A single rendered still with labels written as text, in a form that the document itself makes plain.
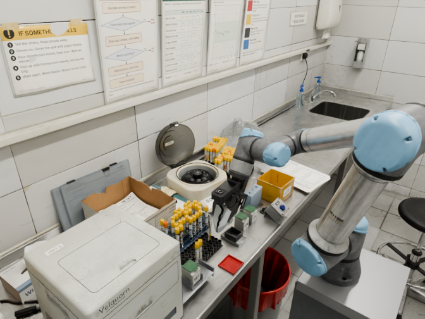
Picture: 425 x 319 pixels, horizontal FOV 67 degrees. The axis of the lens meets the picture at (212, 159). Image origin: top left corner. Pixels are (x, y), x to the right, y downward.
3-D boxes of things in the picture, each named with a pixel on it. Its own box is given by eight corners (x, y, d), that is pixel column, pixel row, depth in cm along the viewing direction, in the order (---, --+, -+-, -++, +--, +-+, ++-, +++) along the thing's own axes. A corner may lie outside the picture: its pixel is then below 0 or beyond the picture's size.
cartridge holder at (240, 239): (238, 247, 125) (239, 240, 123) (220, 237, 130) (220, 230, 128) (246, 240, 129) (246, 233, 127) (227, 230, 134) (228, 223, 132)
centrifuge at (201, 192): (202, 220, 139) (202, 197, 133) (161, 192, 158) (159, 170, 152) (239, 199, 154) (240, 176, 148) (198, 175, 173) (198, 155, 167)
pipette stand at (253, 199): (252, 216, 142) (254, 197, 138) (239, 211, 146) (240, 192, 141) (263, 206, 150) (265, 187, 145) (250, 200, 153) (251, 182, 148)
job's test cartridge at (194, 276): (192, 288, 103) (192, 274, 100) (181, 281, 105) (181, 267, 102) (200, 280, 105) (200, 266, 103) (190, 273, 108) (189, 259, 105)
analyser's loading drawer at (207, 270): (172, 318, 96) (171, 306, 93) (156, 306, 99) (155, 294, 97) (214, 275, 110) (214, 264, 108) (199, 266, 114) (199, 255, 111)
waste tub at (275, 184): (279, 207, 149) (281, 188, 144) (254, 196, 156) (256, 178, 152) (293, 195, 158) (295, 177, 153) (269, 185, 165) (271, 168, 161)
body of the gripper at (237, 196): (243, 211, 113) (254, 178, 112) (232, 211, 105) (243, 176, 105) (225, 202, 117) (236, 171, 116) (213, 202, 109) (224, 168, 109)
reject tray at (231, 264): (233, 275, 113) (233, 273, 112) (217, 266, 116) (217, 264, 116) (243, 263, 118) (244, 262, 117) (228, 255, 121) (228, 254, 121)
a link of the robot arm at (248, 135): (255, 129, 103) (238, 125, 110) (244, 161, 104) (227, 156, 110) (271, 135, 108) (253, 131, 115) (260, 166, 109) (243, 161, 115)
